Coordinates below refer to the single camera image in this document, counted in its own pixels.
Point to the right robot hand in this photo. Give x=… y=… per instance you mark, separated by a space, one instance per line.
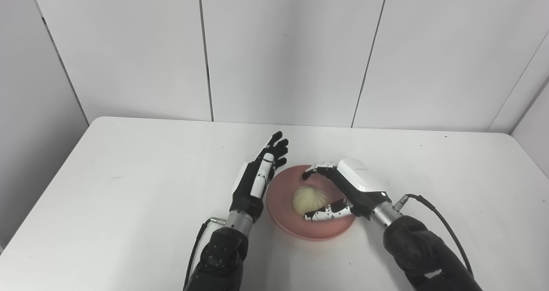
x=347 y=188

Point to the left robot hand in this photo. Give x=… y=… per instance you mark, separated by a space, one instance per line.
x=257 y=179

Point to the cream steamed bun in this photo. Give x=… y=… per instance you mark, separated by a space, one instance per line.
x=311 y=199

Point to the pink plate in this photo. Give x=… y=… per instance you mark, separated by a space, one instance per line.
x=309 y=203

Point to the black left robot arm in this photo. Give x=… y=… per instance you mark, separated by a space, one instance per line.
x=223 y=252

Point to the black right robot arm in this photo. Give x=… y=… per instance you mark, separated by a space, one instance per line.
x=420 y=248

